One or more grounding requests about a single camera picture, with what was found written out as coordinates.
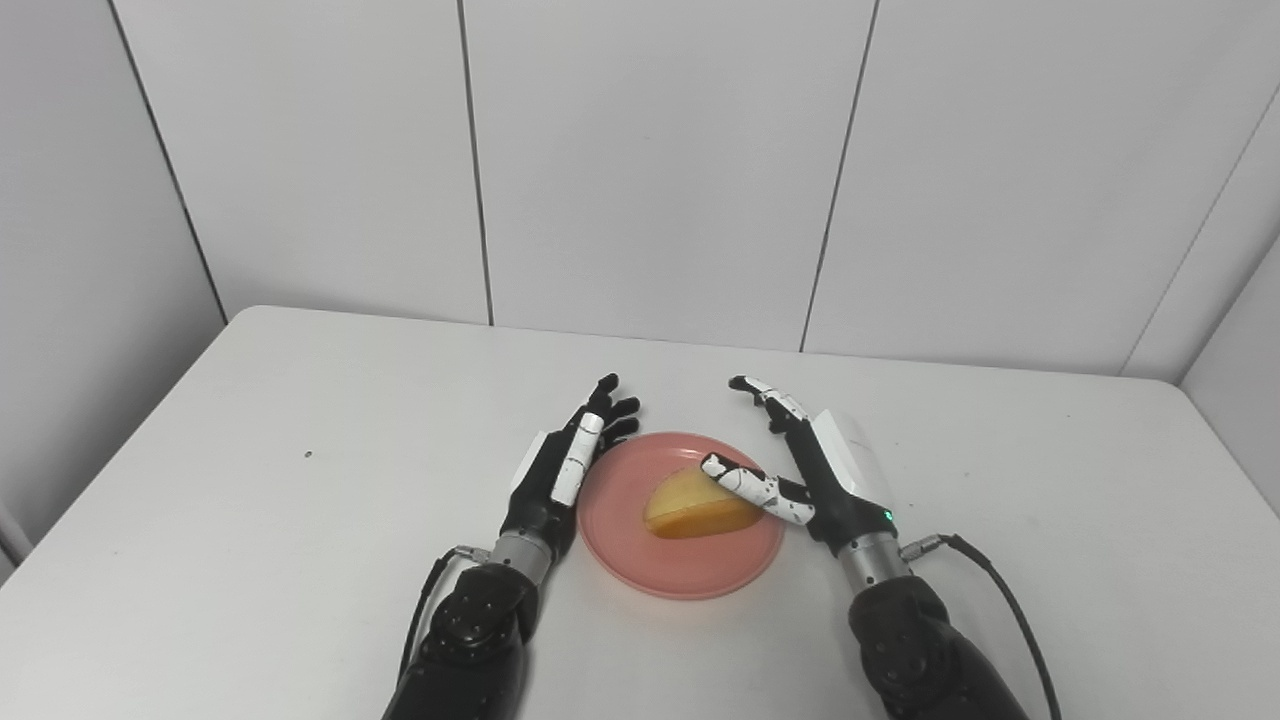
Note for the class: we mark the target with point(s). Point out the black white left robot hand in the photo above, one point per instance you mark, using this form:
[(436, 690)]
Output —
[(540, 490)]

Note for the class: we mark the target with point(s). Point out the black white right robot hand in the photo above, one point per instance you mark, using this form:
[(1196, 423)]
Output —
[(845, 490)]

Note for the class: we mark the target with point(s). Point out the golden bread roll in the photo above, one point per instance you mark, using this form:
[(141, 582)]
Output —
[(690, 510)]

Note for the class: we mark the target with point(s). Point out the pink round plate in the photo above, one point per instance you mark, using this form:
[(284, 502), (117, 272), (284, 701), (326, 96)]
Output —
[(690, 565)]

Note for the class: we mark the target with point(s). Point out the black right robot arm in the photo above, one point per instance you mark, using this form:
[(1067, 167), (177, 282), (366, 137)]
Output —
[(920, 650)]

